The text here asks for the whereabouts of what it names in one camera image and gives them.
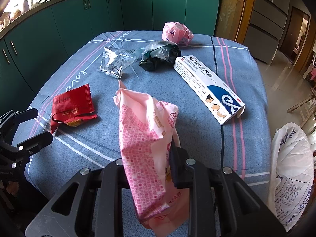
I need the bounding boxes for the dark green bag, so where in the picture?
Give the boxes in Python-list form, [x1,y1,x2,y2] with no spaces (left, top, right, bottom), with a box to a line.
[139,41,181,72]

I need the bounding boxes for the clear printed plastic wrapper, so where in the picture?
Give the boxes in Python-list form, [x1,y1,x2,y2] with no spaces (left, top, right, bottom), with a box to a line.
[96,47,144,79]

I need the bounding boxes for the wooden bench stool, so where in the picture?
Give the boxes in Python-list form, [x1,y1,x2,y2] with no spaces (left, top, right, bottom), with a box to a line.
[287,88,315,128]

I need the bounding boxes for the white lined trash bin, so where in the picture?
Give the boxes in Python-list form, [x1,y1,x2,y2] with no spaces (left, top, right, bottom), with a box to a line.
[267,122,314,232]

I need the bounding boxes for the wooden sliding door frame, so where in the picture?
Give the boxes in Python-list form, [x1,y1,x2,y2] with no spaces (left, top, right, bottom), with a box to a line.
[215,0,254,44]

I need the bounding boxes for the long pink printed bag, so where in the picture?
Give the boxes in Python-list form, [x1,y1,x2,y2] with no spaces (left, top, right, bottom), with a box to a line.
[114,81,190,236]

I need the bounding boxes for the red snack wrapper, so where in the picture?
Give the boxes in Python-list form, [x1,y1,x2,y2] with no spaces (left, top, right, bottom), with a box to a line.
[50,84,98,134]

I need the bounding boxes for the white ointment box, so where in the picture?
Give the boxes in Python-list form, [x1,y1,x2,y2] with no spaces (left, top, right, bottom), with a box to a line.
[174,56,245,125]

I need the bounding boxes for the silver refrigerator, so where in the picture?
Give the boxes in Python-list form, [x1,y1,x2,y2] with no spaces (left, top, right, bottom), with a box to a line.
[244,0,290,64]

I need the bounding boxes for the teal lower kitchen cabinets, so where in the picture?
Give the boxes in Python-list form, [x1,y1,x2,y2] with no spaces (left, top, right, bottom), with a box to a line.
[1,0,221,113]

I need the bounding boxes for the pink plastic bag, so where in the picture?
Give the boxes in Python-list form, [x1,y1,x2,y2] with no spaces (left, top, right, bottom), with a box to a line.
[162,22,194,45]

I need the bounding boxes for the blue striped tablecloth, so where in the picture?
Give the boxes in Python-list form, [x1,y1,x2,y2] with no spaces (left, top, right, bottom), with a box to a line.
[12,30,272,237]

